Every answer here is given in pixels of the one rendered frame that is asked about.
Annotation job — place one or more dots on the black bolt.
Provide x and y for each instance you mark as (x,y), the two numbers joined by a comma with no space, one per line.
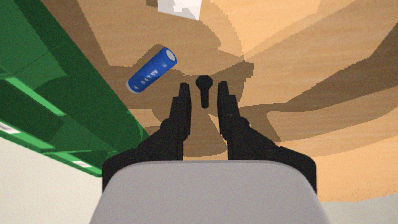
(204,82)

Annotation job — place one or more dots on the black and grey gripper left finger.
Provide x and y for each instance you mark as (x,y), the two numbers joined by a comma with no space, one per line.
(166,144)

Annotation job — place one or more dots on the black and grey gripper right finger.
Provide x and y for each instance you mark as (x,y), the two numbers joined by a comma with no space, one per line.
(248,144)

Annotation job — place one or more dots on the blue battery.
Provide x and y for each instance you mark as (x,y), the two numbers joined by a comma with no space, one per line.
(158,65)

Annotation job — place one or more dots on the black and white eraser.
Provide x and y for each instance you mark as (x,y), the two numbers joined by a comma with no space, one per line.
(184,8)

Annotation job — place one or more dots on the green rack of bins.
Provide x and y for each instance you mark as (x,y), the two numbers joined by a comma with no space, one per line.
(94,124)

